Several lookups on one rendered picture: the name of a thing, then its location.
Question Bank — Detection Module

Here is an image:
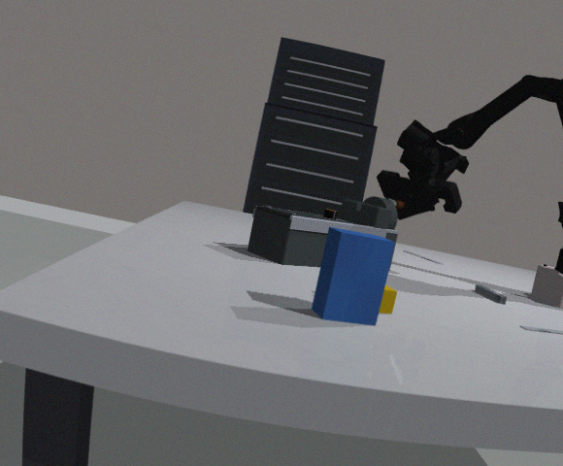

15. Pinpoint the yellow cube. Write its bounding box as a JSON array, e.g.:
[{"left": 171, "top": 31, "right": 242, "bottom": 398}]
[{"left": 380, "top": 285, "right": 397, "bottom": 315}]

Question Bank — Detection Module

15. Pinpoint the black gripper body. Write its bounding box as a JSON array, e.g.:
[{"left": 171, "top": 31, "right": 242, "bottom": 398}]
[{"left": 377, "top": 160, "right": 462, "bottom": 214}]

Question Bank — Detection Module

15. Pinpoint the blue block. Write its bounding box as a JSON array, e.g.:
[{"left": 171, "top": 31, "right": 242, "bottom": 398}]
[{"left": 312, "top": 227, "right": 395, "bottom": 326}]

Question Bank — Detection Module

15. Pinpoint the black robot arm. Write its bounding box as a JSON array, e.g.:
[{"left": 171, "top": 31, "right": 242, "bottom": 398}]
[{"left": 397, "top": 75, "right": 563, "bottom": 180}]

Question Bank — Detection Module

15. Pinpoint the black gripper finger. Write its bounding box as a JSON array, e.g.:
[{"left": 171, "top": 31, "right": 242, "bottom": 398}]
[
  {"left": 393, "top": 180, "right": 410, "bottom": 203},
  {"left": 397, "top": 184, "right": 435, "bottom": 219}
]

